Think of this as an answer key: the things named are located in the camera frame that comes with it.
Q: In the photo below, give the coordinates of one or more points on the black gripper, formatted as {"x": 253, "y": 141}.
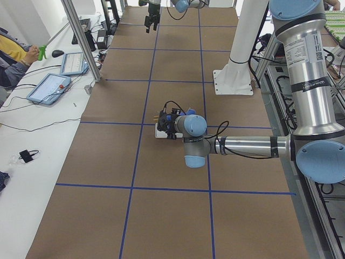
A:
{"x": 163, "y": 123}
{"x": 152, "y": 8}

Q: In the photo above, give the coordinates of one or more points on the blue grey towel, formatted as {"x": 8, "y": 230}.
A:
{"x": 176, "y": 112}

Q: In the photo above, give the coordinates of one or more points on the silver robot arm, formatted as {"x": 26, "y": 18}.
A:
{"x": 181, "y": 6}
{"x": 317, "y": 144}

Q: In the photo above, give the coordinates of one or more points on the upper blue teach pendant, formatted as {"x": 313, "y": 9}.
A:
{"x": 73, "y": 64}

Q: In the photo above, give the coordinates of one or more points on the blue teach pendant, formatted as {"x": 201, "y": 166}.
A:
{"x": 73, "y": 64}
{"x": 49, "y": 89}

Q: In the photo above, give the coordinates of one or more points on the black computer mouse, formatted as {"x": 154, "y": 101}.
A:
{"x": 57, "y": 53}

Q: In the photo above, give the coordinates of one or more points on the lower blue teach pendant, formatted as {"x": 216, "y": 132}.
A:
{"x": 49, "y": 89}

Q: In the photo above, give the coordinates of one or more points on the seated person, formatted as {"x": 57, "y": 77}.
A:
{"x": 16, "y": 58}

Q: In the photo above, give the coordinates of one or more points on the black binder clip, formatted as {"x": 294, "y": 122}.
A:
{"x": 27, "y": 156}

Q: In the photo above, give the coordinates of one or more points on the white pedestal column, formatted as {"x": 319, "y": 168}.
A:
{"x": 234, "y": 77}

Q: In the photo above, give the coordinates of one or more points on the aluminium frame post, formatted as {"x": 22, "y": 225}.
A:
{"x": 80, "y": 35}

